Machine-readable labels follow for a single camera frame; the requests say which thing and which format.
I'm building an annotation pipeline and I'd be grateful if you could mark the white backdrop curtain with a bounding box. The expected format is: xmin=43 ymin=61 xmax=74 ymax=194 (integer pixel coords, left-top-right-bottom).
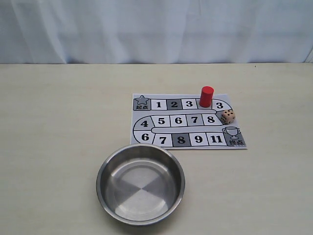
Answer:
xmin=0 ymin=0 xmax=313 ymax=64

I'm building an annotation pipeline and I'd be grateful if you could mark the red cylinder game piece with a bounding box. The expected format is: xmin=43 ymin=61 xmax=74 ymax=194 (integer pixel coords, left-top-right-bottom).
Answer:
xmin=199 ymin=86 xmax=214 ymax=108

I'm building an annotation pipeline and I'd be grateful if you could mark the paper number game board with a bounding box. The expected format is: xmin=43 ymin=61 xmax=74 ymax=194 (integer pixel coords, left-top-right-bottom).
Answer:
xmin=130 ymin=94 xmax=246 ymax=150

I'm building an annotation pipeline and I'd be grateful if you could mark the wooden die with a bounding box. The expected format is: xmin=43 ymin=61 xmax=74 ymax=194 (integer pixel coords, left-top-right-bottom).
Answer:
xmin=221 ymin=109 xmax=236 ymax=124

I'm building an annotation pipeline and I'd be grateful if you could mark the stainless steel bowl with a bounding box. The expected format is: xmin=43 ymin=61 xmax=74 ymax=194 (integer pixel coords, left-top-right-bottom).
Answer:
xmin=96 ymin=143 xmax=186 ymax=226

